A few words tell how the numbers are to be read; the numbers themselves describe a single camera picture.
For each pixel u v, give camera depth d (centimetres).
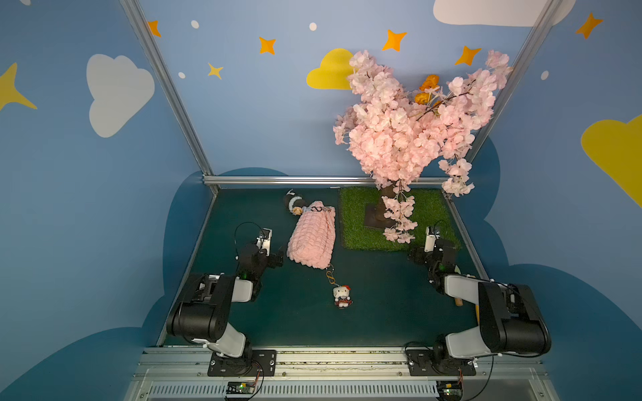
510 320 45
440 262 73
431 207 115
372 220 109
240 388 72
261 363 75
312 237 97
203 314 46
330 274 93
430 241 84
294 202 110
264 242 82
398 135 72
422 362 74
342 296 85
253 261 72
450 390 72
